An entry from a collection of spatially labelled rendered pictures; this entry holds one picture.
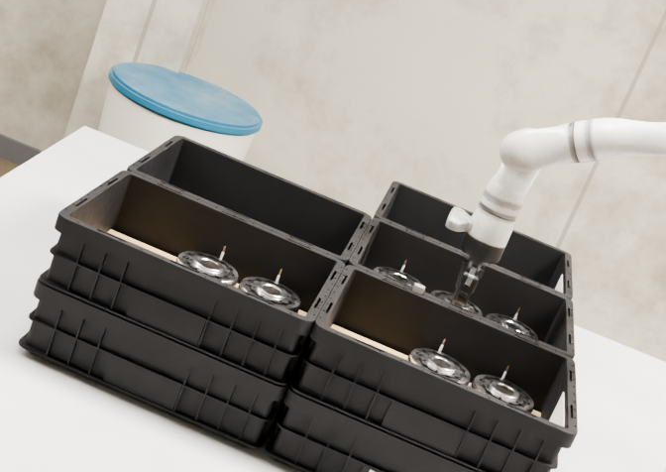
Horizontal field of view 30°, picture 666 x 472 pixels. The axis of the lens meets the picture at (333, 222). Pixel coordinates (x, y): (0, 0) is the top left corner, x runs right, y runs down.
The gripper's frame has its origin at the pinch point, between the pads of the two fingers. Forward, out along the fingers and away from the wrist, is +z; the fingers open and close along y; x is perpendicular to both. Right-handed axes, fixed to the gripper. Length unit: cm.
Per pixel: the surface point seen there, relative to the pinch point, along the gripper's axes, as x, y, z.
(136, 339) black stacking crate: 43, -49, 7
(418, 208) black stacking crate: 13.3, 39.9, -3.5
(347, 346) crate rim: 14, -49, -5
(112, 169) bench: 79, 43, 16
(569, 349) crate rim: -19.0, -15.2, -6.2
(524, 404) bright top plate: -14.6, -27.0, 1.0
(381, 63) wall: 46, 211, 1
